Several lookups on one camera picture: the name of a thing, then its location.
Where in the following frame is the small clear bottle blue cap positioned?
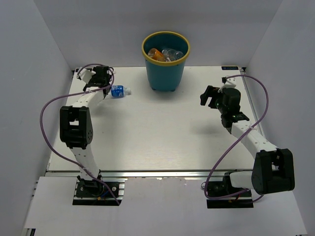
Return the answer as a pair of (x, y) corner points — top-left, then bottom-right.
(108, 85), (131, 98)

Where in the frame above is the long clear plastic bottle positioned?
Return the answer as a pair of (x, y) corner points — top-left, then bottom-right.
(161, 48), (184, 62)

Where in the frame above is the orange juice bottle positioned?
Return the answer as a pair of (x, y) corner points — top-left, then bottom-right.
(147, 48), (165, 62)

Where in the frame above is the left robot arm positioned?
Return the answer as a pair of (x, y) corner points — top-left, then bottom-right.
(60, 65), (114, 196)

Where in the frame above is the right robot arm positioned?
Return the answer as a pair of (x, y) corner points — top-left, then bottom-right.
(200, 86), (295, 196)

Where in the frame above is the teal bin with yellow rim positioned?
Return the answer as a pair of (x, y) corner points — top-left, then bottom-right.
(141, 31), (190, 92)

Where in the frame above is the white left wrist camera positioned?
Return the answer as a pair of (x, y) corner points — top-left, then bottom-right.
(76, 69), (96, 84)

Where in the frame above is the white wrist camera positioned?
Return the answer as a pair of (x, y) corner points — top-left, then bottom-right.
(76, 69), (96, 84)
(218, 77), (236, 93)

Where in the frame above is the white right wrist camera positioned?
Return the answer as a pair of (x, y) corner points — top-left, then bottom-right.
(218, 77), (236, 93)

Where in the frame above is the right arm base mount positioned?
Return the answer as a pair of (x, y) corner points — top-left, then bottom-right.
(206, 181), (253, 209)

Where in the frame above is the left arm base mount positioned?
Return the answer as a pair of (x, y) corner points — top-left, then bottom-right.
(72, 176), (123, 206)

